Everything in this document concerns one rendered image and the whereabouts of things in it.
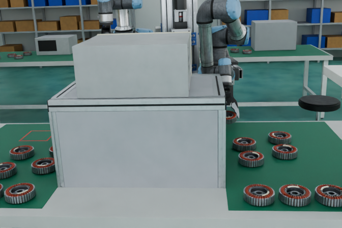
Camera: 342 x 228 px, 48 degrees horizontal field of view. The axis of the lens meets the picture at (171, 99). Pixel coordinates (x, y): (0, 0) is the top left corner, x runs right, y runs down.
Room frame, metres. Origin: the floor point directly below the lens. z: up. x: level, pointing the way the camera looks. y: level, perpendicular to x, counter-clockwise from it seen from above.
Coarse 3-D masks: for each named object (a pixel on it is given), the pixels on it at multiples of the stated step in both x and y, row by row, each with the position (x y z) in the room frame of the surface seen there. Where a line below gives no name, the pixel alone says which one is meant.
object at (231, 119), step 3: (228, 111) 2.08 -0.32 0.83; (231, 111) 2.07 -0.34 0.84; (228, 114) 2.07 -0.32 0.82; (231, 114) 2.06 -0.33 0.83; (234, 114) 2.04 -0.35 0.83; (228, 117) 2.01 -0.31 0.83; (231, 117) 2.00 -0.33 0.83; (234, 117) 2.01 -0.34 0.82; (228, 120) 2.00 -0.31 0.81; (231, 120) 1.99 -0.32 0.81; (234, 120) 2.00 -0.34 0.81; (228, 123) 2.00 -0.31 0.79; (231, 123) 1.99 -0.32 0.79
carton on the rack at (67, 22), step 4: (64, 16) 8.32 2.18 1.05; (68, 16) 8.26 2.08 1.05; (72, 16) 8.21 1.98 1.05; (76, 16) 8.19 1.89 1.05; (60, 20) 8.22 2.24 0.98; (64, 20) 8.21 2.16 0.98; (68, 20) 8.19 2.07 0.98; (72, 20) 8.18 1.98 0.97; (76, 20) 8.17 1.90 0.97; (80, 20) 8.41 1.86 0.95; (64, 24) 8.21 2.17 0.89; (68, 24) 8.20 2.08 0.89; (72, 24) 8.18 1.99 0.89; (76, 24) 8.17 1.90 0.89; (64, 28) 8.21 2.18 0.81; (68, 28) 8.20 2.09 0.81; (72, 28) 8.19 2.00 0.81; (76, 28) 8.17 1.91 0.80
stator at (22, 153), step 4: (16, 148) 1.76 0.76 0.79; (20, 148) 1.78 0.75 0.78; (24, 148) 1.78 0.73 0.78; (28, 148) 1.77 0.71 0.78; (32, 148) 1.76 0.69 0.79; (12, 152) 1.71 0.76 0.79; (16, 152) 1.72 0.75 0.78; (20, 152) 1.71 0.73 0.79; (24, 152) 1.71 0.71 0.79; (28, 152) 1.72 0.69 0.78; (32, 152) 1.74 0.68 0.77; (12, 156) 1.70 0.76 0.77; (16, 156) 1.70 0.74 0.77; (20, 156) 1.70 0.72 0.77; (24, 156) 1.70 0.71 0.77; (28, 156) 1.72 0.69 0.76
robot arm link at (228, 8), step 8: (216, 0) 2.21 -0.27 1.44; (224, 0) 2.19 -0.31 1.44; (232, 0) 2.18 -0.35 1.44; (216, 8) 2.18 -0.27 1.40; (224, 8) 2.17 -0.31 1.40; (232, 8) 2.15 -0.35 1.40; (240, 8) 2.24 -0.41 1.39; (216, 16) 2.20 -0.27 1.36; (224, 16) 2.18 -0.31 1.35; (232, 16) 2.17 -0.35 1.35; (232, 24) 2.31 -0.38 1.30; (240, 24) 2.39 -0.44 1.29; (232, 32) 2.42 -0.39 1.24; (240, 32) 2.44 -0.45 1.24; (248, 32) 2.50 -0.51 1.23; (232, 40) 2.52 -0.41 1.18; (240, 40) 2.49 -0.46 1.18; (248, 40) 2.57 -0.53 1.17
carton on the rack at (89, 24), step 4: (84, 20) 8.43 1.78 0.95; (88, 20) 8.39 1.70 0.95; (92, 20) 8.34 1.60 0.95; (96, 20) 8.30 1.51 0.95; (80, 24) 8.18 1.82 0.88; (84, 24) 8.17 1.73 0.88; (88, 24) 8.16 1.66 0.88; (92, 24) 8.15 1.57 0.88; (96, 24) 8.14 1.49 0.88; (80, 28) 8.18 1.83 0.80; (84, 28) 8.17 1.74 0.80; (88, 28) 8.16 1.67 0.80; (92, 28) 8.15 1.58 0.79; (96, 28) 8.14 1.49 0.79; (100, 28) 8.23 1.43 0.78
